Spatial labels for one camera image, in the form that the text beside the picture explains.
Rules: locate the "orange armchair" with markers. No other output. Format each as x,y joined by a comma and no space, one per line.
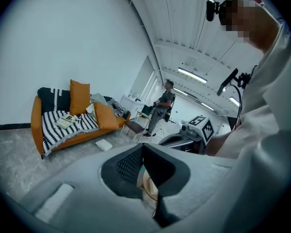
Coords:
36,120

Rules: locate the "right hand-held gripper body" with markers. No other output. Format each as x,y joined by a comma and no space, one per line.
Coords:
198,130

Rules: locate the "wooden chair with dark seat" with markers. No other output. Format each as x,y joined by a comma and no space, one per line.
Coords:
134,127

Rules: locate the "person's right forearm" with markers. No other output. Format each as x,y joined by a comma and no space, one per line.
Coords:
218,144

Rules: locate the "orange cushion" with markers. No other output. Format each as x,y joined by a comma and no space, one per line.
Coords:
78,98
106,118

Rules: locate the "black chest mount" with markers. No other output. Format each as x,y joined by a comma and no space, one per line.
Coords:
242,79

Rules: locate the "grey-green cloth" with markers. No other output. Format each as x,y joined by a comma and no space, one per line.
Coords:
98,99

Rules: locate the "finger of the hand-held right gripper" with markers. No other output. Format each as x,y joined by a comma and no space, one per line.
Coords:
180,146
172,137

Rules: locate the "ceiling light strip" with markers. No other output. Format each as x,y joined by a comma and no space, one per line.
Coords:
234,101
180,91
191,74
207,106

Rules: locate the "white cloth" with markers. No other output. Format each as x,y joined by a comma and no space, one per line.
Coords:
89,108

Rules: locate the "white table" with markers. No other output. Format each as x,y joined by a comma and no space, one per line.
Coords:
132,101

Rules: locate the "black and white striped blanket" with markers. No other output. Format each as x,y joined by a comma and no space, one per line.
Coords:
53,130

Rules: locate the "person's beige shirt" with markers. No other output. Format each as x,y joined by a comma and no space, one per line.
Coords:
269,130

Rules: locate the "pile of grey clothes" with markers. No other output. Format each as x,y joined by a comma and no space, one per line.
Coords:
116,108

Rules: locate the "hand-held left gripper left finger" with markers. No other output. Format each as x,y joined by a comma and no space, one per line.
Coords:
75,178

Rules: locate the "pale yellow paperback book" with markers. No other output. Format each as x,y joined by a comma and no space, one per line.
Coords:
66,121

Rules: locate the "person's head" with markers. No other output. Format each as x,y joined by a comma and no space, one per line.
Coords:
252,21

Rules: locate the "black head camera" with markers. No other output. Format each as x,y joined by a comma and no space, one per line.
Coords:
211,10

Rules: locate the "teal object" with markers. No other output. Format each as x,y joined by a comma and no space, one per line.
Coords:
142,172

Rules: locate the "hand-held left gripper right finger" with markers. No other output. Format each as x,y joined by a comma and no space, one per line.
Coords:
165,169

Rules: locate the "black chest screen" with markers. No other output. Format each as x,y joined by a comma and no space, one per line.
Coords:
226,82

